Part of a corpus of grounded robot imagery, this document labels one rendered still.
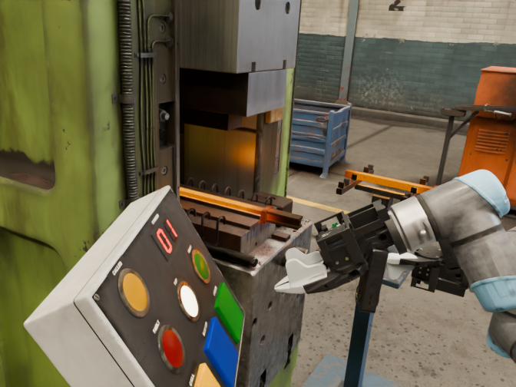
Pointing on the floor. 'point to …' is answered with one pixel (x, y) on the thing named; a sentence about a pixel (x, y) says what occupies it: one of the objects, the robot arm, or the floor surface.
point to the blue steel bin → (319, 133)
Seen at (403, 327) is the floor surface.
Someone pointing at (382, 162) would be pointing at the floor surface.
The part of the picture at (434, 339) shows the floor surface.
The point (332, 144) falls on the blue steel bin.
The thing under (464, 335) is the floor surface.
